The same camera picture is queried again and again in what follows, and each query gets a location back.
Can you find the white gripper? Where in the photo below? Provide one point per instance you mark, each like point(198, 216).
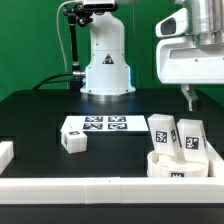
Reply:
point(191, 50)

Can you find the white round stool seat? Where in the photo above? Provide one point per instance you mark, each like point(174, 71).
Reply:
point(181, 169)

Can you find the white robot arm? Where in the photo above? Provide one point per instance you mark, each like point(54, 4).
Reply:
point(108, 75)

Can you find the white sheet with tags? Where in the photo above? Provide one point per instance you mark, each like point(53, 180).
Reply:
point(131, 123)

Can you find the white left fence block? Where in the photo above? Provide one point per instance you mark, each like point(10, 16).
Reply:
point(6, 154)

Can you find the white front fence rail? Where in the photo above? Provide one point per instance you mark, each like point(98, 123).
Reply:
point(111, 190)

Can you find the overhead camera bar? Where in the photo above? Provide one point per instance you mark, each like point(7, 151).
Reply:
point(99, 4)

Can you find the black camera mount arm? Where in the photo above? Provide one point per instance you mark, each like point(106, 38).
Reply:
point(76, 16)

